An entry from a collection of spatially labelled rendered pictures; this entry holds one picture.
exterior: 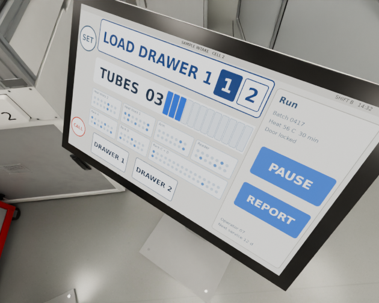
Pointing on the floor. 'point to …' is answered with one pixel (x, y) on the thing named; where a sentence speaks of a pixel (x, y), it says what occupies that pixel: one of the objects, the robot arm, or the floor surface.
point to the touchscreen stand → (186, 257)
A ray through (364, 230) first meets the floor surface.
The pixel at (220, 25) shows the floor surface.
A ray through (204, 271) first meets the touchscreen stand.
